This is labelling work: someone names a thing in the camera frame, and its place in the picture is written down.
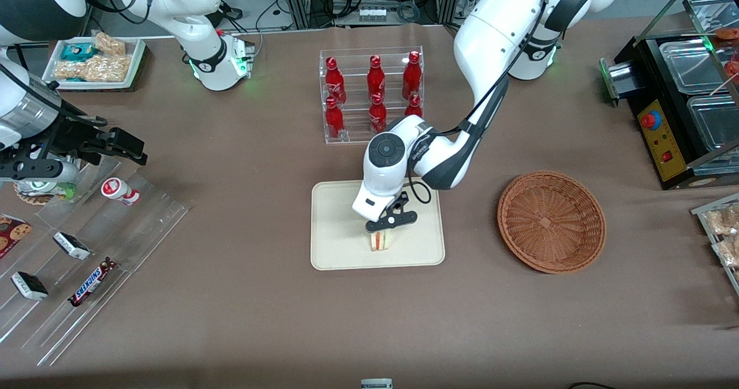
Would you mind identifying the clear acrylic bottle rack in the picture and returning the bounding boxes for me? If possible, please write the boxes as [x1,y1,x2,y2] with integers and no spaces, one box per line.
[319,47,425,145]

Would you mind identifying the teal snack packet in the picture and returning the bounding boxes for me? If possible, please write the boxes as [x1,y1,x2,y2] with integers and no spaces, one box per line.
[60,43,96,62]

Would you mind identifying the wrapped bread packet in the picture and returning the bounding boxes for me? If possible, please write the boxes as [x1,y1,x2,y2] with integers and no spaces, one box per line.
[705,203,739,237]
[712,236,739,268]

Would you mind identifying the small woven brown coaster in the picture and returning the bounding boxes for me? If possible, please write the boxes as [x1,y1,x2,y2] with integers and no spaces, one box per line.
[14,181,58,206]

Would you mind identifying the beige plastic tray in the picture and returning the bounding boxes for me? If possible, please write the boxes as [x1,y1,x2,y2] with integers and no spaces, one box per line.
[311,177,446,271]

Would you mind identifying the brown woven wicker basket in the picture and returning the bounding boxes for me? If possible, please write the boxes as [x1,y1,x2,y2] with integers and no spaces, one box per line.
[497,171,607,274]

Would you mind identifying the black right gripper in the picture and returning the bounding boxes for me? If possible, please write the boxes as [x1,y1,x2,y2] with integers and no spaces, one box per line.
[33,116,148,167]

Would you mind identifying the red cookie package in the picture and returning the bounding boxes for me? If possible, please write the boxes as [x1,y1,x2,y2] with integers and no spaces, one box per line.
[0,214,33,260]

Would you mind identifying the triangular sandwich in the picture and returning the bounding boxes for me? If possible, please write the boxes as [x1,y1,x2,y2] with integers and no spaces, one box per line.
[369,229,394,253]

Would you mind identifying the grey bread tray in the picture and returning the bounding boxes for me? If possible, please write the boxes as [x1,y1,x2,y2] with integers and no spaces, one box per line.
[690,192,739,296]

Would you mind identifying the black white chocolate snack pack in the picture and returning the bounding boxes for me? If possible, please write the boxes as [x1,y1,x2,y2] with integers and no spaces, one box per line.
[53,231,91,261]
[11,271,49,302]

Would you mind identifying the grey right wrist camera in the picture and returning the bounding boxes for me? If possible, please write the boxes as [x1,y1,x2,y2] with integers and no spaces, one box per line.
[0,157,80,184]

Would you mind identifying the Snickers chocolate bar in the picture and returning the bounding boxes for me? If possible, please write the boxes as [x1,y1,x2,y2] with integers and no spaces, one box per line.
[68,257,118,308]

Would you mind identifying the white snack tray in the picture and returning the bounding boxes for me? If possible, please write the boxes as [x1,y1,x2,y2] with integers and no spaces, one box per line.
[42,37,147,92]

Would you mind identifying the small rice cracker pack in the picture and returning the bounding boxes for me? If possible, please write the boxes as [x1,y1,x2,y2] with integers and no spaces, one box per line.
[91,31,127,57]

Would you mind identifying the large rice cracker pack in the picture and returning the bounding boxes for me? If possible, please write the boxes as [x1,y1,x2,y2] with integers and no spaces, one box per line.
[54,54,133,83]

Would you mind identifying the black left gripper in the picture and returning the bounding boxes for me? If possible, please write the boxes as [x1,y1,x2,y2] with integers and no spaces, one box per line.
[365,191,419,233]

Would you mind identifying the clear acrylic stepped display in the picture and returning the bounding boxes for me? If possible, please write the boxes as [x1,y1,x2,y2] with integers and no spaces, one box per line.
[0,157,192,367]

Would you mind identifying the small white yogurt bottle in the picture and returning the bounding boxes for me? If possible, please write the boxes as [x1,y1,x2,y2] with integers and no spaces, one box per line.
[101,177,141,207]

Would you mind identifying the steel food pan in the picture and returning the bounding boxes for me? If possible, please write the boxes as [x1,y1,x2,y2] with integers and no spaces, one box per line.
[659,37,729,95]
[687,95,739,154]

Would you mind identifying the black food warmer machine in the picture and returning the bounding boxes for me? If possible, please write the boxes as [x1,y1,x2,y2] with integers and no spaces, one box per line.
[599,0,739,192]

